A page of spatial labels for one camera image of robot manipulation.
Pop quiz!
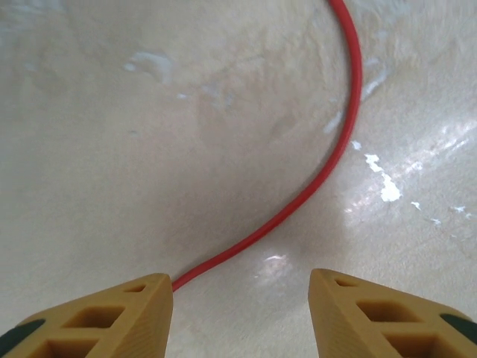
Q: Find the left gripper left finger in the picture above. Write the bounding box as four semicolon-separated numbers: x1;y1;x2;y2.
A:
0;272;174;358

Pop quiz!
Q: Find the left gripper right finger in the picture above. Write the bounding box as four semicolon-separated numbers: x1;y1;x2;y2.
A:
309;268;477;358

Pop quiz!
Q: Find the red wire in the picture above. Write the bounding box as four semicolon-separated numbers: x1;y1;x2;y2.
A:
171;0;364;292

